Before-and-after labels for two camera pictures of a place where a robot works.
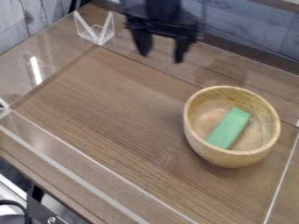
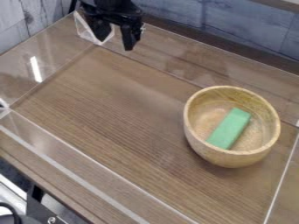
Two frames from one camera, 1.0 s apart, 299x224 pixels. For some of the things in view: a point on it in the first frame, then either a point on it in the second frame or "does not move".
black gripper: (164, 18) to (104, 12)
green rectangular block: (229, 129) does not move
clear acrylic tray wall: (75, 179) does not move
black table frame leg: (38, 213) does not move
